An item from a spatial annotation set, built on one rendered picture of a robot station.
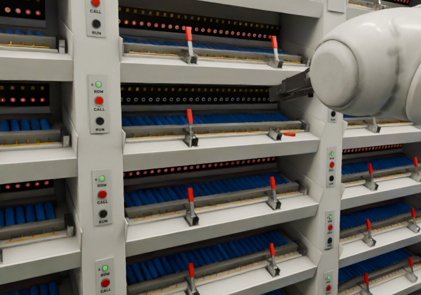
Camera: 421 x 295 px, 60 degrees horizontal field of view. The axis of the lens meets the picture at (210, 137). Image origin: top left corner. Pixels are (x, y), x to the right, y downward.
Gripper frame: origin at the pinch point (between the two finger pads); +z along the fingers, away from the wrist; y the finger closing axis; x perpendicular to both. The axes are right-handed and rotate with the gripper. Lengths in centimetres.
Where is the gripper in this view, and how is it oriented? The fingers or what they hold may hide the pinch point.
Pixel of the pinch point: (287, 91)
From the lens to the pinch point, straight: 80.0
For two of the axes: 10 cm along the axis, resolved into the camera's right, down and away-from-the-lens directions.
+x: -1.0, -9.9, 0.8
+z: -4.8, 1.2, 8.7
